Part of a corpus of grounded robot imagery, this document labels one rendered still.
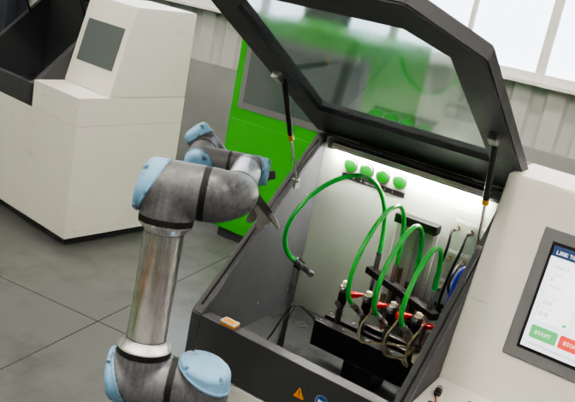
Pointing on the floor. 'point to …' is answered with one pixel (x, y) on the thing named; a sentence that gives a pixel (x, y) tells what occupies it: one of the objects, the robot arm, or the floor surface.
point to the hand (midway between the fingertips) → (273, 221)
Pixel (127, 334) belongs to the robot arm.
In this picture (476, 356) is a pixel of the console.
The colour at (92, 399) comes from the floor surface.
